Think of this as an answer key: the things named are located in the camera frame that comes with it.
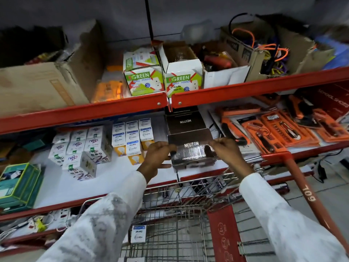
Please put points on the person's right hand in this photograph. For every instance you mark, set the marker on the person's right hand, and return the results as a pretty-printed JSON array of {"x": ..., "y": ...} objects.
[{"x": 231, "y": 158}]

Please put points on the person's left hand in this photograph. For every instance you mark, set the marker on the person's left hand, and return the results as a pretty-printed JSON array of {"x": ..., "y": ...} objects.
[{"x": 152, "y": 160}]

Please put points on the person's right fingers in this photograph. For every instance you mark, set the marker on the person's right fingers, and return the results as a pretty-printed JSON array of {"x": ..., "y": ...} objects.
[{"x": 218, "y": 146}]

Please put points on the person's left thumb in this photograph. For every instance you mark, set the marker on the person's left thumb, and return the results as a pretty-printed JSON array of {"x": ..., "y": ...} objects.
[{"x": 163, "y": 165}]

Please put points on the dark brown glossy box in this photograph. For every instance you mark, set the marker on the dark brown glossy box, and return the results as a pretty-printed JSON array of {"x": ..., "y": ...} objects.
[{"x": 192, "y": 152}]

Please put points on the person's left forearm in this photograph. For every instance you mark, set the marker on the person's left forearm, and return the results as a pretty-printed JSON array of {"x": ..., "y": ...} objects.
[{"x": 106, "y": 221}]

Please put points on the person's right forearm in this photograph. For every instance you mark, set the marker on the person's right forearm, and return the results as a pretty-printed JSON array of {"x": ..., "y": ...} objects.
[{"x": 286, "y": 223}]

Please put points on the orange black cutter pack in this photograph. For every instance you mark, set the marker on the orange black cutter pack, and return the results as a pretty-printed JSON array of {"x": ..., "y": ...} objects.
[{"x": 234, "y": 130}]

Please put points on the group of white yellow bulb boxes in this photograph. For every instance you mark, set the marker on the group of white yellow bulb boxes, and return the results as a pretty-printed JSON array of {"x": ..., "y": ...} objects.
[{"x": 132, "y": 139}]

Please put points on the dark brown matte box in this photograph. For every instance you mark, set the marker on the dark brown matte box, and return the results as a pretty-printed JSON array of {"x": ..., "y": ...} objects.
[{"x": 185, "y": 122}]

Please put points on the orange flat tool pack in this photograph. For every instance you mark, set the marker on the orange flat tool pack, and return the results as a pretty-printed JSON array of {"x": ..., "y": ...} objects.
[{"x": 238, "y": 109}]

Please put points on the orange screwdriver tool kit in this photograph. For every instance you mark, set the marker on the orange screwdriver tool kit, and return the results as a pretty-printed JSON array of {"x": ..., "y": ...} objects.
[{"x": 263, "y": 137}]

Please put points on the red metal shelf rack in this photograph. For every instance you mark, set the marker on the red metal shelf rack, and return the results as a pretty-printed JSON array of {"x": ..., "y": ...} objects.
[{"x": 245, "y": 90}]

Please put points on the orange socket tool kit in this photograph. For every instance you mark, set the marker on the orange socket tool kit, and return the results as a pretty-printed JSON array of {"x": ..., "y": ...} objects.
[{"x": 286, "y": 129}]

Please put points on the small white blue bulb box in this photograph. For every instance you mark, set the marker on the small white blue bulb box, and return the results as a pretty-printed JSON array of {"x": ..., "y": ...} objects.
[{"x": 138, "y": 234}]

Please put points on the open white green plug box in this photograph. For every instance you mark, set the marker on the open white green plug box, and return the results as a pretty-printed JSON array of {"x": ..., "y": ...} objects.
[{"x": 181, "y": 73}]

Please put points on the red tool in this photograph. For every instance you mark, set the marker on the red tool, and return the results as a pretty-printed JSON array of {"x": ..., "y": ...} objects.
[{"x": 218, "y": 62}]

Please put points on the orange packaged electrical item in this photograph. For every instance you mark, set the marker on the orange packaged electrical item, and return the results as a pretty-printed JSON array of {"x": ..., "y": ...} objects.
[{"x": 107, "y": 91}]

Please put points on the black power adapter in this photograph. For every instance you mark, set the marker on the black power adapter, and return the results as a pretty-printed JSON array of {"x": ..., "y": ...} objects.
[{"x": 322, "y": 171}]

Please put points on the white power strip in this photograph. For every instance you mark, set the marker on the white power strip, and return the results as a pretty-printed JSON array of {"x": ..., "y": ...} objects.
[{"x": 61, "y": 214}]

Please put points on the orange plier tool kit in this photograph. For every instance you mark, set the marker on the orange plier tool kit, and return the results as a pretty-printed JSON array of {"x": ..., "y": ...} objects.
[{"x": 330, "y": 126}]

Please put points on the open brown cardboard box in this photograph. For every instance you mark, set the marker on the open brown cardboard box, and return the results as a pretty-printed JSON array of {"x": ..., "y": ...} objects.
[{"x": 302, "y": 51}]

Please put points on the green cardboard box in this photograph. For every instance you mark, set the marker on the green cardboard box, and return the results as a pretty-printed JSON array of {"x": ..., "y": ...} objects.
[{"x": 19, "y": 188}]

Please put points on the large brown cardboard box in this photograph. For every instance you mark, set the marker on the large brown cardboard box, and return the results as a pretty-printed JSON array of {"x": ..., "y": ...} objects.
[{"x": 41, "y": 84}]

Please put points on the blue plastic package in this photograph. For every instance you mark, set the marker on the blue plastic package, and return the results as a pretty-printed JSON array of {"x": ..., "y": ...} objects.
[{"x": 335, "y": 51}]

